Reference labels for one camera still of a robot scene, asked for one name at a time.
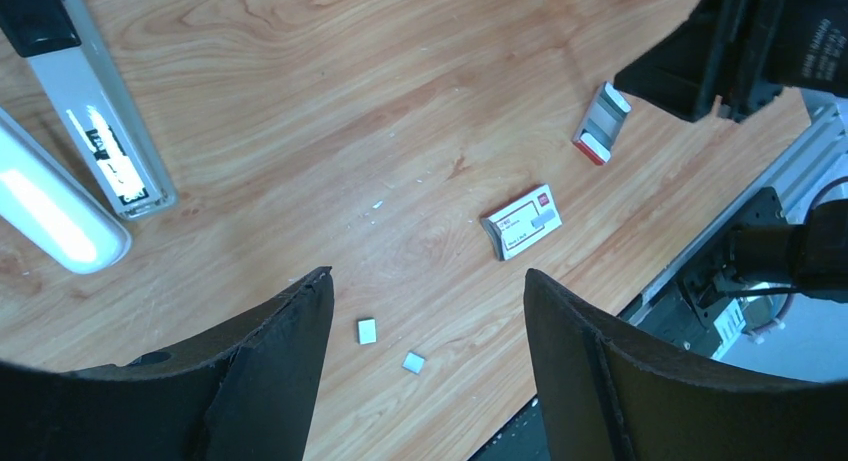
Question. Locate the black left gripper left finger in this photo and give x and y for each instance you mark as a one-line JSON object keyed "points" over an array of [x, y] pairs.
{"points": [[245, 389]]}

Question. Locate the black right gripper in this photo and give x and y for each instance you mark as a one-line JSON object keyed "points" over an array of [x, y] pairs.
{"points": [[742, 54]]}

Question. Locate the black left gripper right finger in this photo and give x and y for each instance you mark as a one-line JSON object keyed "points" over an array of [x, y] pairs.
{"points": [[610, 391]]}

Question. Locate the small grey staple strip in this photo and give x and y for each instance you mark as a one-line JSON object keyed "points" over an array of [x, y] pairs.
{"points": [[367, 331], [413, 362]]}

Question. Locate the grey stapler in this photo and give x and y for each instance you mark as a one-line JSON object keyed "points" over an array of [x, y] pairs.
{"points": [[63, 46]]}

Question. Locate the white stapler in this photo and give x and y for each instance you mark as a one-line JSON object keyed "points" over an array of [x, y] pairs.
{"points": [[44, 202]]}

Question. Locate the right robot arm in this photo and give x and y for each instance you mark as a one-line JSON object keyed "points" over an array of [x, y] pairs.
{"points": [[821, 269]]}

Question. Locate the open staple box tray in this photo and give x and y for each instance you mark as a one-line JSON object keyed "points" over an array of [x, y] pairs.
{"points": [[600, 126]]}

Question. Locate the red white staple box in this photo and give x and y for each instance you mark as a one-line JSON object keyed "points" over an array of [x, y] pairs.
{"points": [[519, 224]]}

